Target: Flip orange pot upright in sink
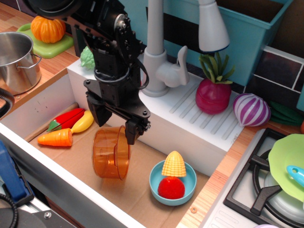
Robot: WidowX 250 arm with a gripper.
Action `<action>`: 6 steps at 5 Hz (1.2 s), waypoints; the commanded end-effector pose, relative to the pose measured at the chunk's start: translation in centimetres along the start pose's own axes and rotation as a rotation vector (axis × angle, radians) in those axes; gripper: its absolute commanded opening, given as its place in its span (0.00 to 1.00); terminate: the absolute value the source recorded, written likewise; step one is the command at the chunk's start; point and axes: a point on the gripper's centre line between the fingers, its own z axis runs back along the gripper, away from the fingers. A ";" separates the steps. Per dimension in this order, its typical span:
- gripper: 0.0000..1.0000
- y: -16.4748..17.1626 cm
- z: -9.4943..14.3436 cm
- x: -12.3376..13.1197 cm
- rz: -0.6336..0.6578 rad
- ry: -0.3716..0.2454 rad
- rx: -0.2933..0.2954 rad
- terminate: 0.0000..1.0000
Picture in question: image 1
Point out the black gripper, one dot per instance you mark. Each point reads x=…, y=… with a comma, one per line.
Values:
x=106, y=96

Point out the purple white toy onion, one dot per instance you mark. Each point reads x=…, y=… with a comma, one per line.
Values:
x=251, y=110

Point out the yellow toy corn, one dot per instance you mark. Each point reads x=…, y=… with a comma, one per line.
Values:
x=174, y=165

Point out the teal plastic bin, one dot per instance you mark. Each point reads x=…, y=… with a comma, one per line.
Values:
x=251, y=25

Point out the orange transparent plastic pot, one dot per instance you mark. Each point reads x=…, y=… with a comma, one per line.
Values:
x=111, y=153

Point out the orange toy carrot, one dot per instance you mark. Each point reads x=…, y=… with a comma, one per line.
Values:
x=61, y=137

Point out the red toy tomato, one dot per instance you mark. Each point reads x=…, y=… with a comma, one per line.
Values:
x=171, y=188

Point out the orange toy pumpkin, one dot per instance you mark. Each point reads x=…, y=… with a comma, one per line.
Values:
x=47, y=30

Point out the magenta toy beet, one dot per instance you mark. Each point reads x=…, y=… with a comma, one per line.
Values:
x=213, y=93

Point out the red toy chili pepper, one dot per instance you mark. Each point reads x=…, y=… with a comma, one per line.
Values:
x=66, y=120

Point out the green toy bitter gourd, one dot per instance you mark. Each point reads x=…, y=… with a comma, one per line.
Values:
x=87, y=58

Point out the green cutting board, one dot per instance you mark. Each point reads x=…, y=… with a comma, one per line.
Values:
x=47, y=50

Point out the black stove grate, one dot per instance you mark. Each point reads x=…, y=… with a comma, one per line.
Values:
x=255, y=196

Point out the yellow toy banana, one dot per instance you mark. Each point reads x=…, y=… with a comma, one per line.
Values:
x=83, y=123

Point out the blue clamp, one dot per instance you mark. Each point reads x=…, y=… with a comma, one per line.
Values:
x=15, y=185

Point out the stainless steel pot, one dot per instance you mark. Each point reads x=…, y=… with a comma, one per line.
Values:
x=19, y=66

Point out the dark green felt leaf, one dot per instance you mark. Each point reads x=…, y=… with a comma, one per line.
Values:
x=284, y=115

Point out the light blue utensil handle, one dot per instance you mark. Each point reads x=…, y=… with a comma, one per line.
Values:
x=296, y=173

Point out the light blue bowl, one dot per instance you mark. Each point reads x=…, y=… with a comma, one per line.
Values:
x=190, y=181

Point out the white sink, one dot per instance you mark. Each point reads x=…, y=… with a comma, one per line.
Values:
x=212, y=145

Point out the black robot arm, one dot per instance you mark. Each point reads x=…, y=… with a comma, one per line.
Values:
x=106, y=30

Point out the light green plate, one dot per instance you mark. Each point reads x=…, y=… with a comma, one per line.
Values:
x=287, y=151

